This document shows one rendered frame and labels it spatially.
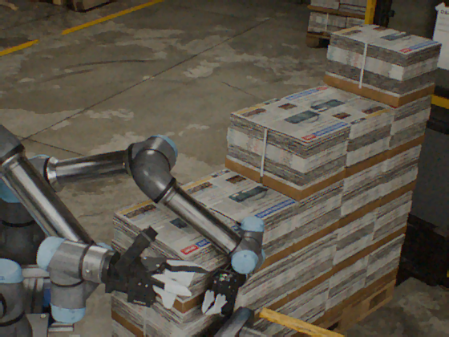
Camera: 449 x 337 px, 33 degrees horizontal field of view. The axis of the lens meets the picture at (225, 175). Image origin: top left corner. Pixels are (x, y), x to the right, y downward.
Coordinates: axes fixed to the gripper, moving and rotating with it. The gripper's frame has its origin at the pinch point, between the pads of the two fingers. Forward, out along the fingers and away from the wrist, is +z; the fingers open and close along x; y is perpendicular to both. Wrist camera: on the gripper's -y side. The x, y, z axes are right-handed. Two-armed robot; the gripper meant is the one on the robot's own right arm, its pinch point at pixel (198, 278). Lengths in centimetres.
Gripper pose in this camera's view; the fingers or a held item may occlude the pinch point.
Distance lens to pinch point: 155.9
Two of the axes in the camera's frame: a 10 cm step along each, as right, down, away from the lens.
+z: 9.5, 1.9, -2.4
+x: -2.8, 2.7, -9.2
